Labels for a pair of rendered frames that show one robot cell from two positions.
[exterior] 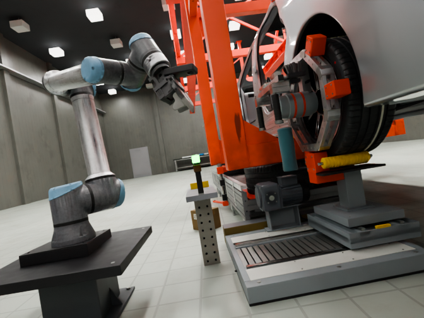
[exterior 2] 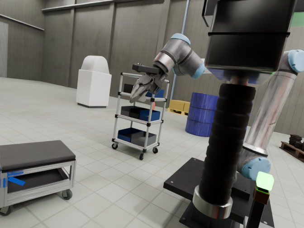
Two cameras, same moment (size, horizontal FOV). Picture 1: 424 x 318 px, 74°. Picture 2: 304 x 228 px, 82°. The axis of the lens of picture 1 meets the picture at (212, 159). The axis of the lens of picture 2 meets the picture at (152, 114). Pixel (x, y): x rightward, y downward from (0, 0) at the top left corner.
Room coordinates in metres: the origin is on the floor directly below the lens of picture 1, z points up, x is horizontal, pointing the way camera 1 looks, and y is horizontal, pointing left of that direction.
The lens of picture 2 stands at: (1.42, -0.57, 0.88)
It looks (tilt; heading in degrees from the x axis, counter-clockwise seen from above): 9 degrees down; 120
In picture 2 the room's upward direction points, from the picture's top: 9 degrees clockwise
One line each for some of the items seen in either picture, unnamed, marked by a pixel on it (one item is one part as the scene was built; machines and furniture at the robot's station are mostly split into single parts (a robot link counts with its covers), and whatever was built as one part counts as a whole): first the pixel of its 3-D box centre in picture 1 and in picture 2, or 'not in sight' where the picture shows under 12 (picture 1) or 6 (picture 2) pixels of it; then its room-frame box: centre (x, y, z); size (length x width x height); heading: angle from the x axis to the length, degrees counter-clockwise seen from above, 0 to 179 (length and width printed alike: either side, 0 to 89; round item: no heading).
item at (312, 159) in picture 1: (323, 166); not in sight; (1.59, -0.62, 0.48); 0.16 x 0.12 x 0.17; 94
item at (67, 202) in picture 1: (69, 201); not in sight; (1.33, 0.70, 0.54); 0.17 x 0.15 x 0.18; 135
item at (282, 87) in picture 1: (279, 87); (244, 49); (1.40, -0.39, 0.93); 0.09 x 0.05 x 0.05; 94
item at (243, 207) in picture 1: (260, 191); not in sight; (3.35, -0.52, 0.14); 2.47 x 0.85 x 0.27; 4
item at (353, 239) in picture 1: (355, 223); not in sight; (1.60, -0.75, 0.13); 0.50 x 0.36 x 0.10; 4
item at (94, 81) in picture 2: not in sight; (94, 81); (-2.97, 3.17, 0.77); 0.77 x 0.69 x 1.54; 91
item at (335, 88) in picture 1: (337, 89); not in sight; (1.27, -0.61, 0.85); 0.09 x 0.08 x 0.07; 4
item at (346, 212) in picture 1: (350, 190); not in sight; (1.59, -0.75, 0.32); 0.40 x 0.30 x 0.28; 4
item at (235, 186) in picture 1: (227, 185); not in sight; (3.32, -0.13, 0.28); 2.47 x 0.09 x 0.22; 4
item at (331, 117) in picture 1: (307, 103); not in sight; (1.58, -0.58, 0.85); 0.54 x 0.07 x 0.54; 4
